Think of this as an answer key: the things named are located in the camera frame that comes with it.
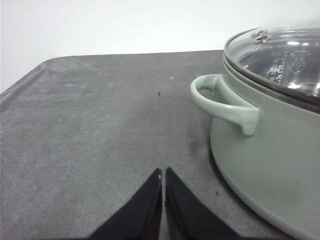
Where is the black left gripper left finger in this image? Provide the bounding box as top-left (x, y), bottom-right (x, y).
top-left (88, 168), bottom-right (163, 240)

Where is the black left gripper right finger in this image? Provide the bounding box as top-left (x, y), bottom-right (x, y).
top-left (165, 167), bottom-right (240, 240)

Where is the glass steamer lid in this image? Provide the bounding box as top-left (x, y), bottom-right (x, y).
top-left (224, 25), bottom-right (320, 102)

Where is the green electric steamer pot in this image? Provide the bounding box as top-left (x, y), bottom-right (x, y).
top-left (190, 58), bottom-right (320, 240)

